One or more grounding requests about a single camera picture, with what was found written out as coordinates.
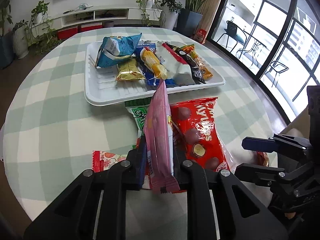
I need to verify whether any red star foil snack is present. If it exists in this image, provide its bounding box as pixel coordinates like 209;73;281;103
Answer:
257;152;269;167

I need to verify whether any pink snack wrapper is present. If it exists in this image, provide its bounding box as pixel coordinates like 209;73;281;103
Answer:
144;80;180;193

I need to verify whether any red chocolate ball bag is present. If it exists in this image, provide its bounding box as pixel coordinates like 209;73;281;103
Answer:
170;97;229;172

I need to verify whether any green seaweed snack pack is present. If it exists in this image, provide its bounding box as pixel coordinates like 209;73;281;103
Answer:
125;95;172;141

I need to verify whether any gold foil snack pack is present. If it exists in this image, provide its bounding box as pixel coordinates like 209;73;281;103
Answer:
116;57;145;81

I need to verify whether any black cereal snack pack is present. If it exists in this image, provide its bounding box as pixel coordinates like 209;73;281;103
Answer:
165;42;206;84

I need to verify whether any white red long snack pack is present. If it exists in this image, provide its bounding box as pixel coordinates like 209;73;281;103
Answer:
156;42;195;86

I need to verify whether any blue yellow chip bag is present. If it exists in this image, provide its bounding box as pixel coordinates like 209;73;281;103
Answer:
140;47;168;80

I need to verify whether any light blue chip bag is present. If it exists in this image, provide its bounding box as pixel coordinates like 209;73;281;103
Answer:
95;33;142;68

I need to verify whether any orange apple snack stick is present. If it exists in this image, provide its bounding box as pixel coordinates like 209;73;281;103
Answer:
180;44;213;80

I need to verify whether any red white strawberry candy pack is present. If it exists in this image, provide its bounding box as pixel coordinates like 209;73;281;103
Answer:
92;151;127;172

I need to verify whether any white plastic tray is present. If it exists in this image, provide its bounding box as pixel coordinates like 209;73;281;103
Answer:
85;41;226;107

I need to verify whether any dark blue cookie pack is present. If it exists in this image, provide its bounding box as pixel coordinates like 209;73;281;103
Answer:
134;43;176;87

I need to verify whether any green white checkered tablecloth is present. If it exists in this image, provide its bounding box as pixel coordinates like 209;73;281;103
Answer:
3;27;285;219

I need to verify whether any black balcony chair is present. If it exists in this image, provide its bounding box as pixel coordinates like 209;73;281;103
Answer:
217;21;247;48

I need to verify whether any red box on floor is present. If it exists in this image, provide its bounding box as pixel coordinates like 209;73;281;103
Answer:
194;29;207;44

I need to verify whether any red storage bin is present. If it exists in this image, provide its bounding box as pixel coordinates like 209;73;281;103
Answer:
57;26;78;40
80;22;103;32

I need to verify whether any white plant pot right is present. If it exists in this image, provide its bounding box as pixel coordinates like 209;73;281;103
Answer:
160;8;178;30

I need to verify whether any dark blue plant pot right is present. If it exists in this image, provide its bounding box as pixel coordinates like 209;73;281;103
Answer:
176;9;202;37

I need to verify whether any dark blue plant pot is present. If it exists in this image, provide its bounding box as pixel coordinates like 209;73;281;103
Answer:
0;32;14;69
176;9;202;37

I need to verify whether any white tv cabinet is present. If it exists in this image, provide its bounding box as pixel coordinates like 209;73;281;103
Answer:
35;6;162;30

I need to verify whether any white ribbed plant pot left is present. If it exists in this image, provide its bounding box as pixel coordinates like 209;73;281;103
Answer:
12;27;29;59

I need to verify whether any dark blue plant pot left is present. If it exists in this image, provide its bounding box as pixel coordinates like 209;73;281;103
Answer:
0;32;14;69

